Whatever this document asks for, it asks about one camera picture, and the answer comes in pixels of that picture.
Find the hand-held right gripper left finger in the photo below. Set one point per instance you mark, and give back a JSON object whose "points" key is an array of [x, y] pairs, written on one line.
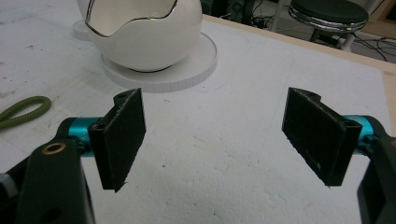
{"points": [[120, 140]]}

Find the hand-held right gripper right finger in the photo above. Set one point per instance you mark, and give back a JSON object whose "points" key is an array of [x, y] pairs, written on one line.
{"points": [[317, 133]]}

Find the large white round base disc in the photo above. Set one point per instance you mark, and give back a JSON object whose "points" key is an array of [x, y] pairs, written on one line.
{"points": [[186, 67]]}

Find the white eggshell-shaped ceramic bowl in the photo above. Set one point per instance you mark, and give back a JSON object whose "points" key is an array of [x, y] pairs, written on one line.
{"points": [[146, 34]]}

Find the black round stool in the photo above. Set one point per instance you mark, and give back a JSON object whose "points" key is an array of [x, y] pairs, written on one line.
{"points": [[330, 15]]}

